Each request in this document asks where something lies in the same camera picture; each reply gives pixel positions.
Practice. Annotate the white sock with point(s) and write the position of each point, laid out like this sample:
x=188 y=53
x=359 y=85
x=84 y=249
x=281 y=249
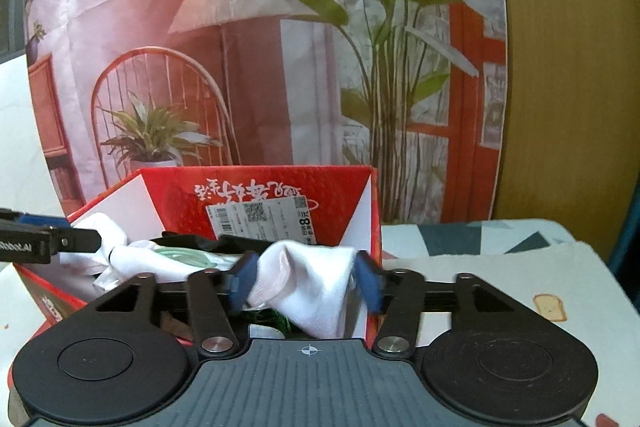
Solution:
x=310 y=282
x=125 y=257

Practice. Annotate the red strawberry print cardboard box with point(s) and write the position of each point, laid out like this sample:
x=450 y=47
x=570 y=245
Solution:
x=340 y=192

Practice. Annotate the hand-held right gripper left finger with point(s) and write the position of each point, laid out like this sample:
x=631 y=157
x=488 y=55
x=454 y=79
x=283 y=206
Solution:
x=245 y=279

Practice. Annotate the wall poster of room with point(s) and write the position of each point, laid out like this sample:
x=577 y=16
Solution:
x=300 y=57

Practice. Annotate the blue curtain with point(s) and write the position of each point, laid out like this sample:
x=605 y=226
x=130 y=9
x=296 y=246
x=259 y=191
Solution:
x=631 y=232

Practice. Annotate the black eye mask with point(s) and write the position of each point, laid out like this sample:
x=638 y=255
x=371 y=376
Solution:
x=200 y=241

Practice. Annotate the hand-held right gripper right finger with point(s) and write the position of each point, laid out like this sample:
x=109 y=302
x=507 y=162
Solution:
x=369 y=282

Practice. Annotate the cartoon printed tablecloth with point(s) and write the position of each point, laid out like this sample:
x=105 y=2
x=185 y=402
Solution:
x=500 y=267

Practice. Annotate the pale green cloth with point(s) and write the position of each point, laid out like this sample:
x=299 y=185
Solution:
x=195 y=257

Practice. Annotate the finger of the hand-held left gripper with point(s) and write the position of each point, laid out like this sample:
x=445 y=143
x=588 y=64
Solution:
x=45 y=221
x=77 y=239

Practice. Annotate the green tasselled sachet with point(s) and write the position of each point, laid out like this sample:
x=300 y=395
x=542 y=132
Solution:
x=280 y=323

